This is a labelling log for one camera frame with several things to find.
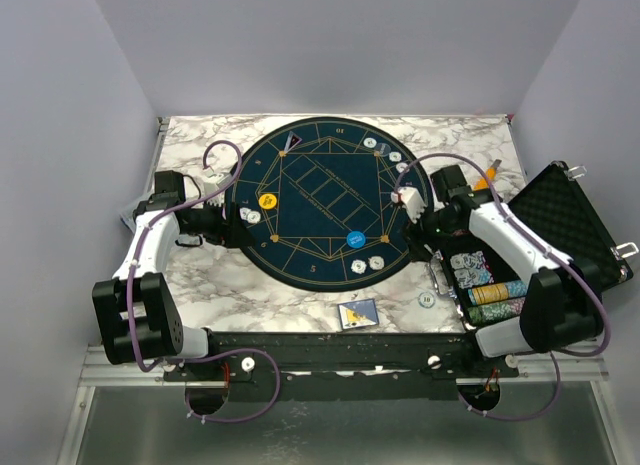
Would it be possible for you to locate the white 5 poker chip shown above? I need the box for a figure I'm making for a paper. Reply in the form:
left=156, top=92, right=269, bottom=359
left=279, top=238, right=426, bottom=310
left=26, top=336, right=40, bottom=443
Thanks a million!
left=350, top=259, right=367, bottom=275

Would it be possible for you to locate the yellow utility knife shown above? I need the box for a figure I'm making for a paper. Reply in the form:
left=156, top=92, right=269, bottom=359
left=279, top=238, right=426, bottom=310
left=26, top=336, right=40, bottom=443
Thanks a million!
left=473, top=159, right=502, bottom=191

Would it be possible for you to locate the green chip stack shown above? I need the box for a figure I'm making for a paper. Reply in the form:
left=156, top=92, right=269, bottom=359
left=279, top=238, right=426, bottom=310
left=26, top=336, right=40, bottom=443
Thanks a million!
left=468, top=297, right=525, bottom=326

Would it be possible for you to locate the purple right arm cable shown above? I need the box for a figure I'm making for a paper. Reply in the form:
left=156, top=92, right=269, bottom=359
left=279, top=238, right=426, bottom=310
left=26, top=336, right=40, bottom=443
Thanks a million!
left=392, top=153, right=612, bottom=421

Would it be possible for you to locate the clear big blind button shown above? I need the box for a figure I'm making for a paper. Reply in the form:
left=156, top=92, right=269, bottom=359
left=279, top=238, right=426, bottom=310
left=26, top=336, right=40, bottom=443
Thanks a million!
left=374, top=143, right=391, bottom=156

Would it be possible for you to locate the clear plastic screw box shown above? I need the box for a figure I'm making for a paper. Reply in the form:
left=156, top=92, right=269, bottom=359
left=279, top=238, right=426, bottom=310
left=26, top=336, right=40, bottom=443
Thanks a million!
left=119, top=208, right=136, bottom=233

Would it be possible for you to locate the black poker chip case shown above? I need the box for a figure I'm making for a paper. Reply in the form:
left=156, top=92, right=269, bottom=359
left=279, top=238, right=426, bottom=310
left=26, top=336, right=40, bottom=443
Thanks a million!
left=440, top=161, right=634, bottom=328

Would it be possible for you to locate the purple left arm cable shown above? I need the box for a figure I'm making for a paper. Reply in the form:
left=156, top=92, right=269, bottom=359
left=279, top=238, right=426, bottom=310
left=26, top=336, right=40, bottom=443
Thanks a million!
left=127, top=140, right=284, bottom=426

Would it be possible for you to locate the aluminium frame rail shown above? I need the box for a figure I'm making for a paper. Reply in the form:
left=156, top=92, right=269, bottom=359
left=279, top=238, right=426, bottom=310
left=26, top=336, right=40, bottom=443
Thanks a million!
left=79, top=346, right=610, bottom=388

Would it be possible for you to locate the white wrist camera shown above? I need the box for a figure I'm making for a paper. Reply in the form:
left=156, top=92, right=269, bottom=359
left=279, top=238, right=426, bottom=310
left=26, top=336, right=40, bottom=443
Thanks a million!
left=391, top=186, right=427, bottom=224
left=203, top=168, right=233, bottom=206

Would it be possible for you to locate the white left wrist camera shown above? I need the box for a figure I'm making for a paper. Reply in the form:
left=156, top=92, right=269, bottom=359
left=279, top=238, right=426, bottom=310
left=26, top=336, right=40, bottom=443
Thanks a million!
left=203, top=168, right=233, bottom=206

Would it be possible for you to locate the grey 1 poker chip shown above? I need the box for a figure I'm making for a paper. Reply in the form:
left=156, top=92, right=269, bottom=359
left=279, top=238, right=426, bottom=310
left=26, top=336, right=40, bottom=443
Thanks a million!
left=368, top=256, right=385, bottom=270

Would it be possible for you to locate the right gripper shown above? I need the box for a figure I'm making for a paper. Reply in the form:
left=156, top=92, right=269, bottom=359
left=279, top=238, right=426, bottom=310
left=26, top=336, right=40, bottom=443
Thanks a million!
left=398, top=200, right=462, bottom=262

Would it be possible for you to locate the blue small blind button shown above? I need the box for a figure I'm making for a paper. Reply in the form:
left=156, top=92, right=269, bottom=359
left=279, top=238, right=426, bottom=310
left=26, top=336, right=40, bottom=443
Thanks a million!
left=346, top=230, right=367, bottom=249

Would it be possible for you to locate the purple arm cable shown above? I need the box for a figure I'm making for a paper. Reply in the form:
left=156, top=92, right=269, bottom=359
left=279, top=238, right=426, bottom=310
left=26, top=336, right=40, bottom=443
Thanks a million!
left=392, top=153, right=612, bottom=421
left=127, top=140, right=284, bottom=426

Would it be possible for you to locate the yellow chip stack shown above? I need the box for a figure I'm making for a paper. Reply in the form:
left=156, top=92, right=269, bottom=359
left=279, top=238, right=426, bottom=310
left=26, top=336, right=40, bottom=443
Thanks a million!
left=468, top=280, right=528, bottom=306

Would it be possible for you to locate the blue playing card box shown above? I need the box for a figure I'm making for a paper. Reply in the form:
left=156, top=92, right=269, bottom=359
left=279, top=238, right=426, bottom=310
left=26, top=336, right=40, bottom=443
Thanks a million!
left=337, top=299, right=379, bottom=331

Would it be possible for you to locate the round blue poker mat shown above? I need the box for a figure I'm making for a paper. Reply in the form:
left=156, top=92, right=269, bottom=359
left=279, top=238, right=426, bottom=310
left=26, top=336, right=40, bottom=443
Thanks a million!
left=226, top=117, right=429, bottom=292

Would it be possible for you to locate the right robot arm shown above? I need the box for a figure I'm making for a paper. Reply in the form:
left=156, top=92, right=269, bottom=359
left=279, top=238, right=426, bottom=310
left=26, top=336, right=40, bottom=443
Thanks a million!
left=391, top=165, right=611, bottom=377

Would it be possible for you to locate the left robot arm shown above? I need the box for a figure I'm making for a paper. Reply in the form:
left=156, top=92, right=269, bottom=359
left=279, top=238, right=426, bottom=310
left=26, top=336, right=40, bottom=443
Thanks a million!
left=92, top=171, right=255, bottom=380

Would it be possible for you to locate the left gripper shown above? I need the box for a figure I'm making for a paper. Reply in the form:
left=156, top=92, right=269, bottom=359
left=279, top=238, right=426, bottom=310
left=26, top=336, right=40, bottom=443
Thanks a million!
left=182, top=196, right=257, bottom=247

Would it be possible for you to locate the yellow dealer button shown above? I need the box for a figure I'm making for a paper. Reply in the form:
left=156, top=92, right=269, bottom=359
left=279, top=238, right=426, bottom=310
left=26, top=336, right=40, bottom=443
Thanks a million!
left=258, top=193, right=278, bottom=210

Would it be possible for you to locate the chrome case handle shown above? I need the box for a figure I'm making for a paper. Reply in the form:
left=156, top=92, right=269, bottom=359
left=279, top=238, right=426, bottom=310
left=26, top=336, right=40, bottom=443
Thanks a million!
left=426, top=256, right=455, bottom=298

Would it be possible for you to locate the white chip stack in case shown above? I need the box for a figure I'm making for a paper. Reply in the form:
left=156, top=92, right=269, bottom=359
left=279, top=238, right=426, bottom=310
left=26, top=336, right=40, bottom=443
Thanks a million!
left=449, top=251, right=494, bottom=289

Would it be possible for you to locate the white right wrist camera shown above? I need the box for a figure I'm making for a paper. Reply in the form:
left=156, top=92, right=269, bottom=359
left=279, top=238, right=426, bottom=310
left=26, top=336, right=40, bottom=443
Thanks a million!
left=391, top=186, right=427, bottom=224

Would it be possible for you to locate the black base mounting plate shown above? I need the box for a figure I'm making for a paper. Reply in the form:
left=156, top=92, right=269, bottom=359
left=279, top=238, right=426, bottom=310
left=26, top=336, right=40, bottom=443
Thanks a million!
left=164, top=332, right=518, bottom=402

